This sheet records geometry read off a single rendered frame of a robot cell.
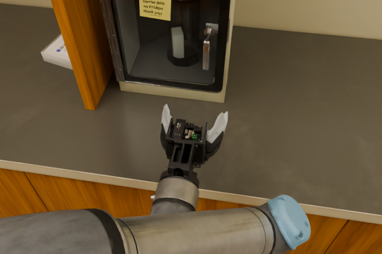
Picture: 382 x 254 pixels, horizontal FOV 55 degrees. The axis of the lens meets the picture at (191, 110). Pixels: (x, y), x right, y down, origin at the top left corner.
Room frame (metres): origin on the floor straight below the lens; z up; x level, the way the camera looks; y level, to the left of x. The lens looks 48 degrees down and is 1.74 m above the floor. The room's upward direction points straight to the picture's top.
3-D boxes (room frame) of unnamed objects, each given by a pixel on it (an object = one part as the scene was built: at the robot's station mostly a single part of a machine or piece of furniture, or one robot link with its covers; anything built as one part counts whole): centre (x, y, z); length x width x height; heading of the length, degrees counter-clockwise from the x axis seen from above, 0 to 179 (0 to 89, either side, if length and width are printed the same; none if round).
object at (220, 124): (0.48, -0.06, 1.17); 0.09 x 0.03 x 0.06; 139
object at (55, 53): (0.96, 0.39, 0.96); 0.16 x 0.12 x 0.04; 67
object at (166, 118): (0.49, 0.05, 1.17); 0.09 x 0.03 x 0.06; 21
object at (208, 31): (0.71, -0.04, 1.17); 0.05 x 0.03 x 0.10; 170
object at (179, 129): (0.39, 0.01, 1.17); 0.12 x 0.08 x 0.09; 170
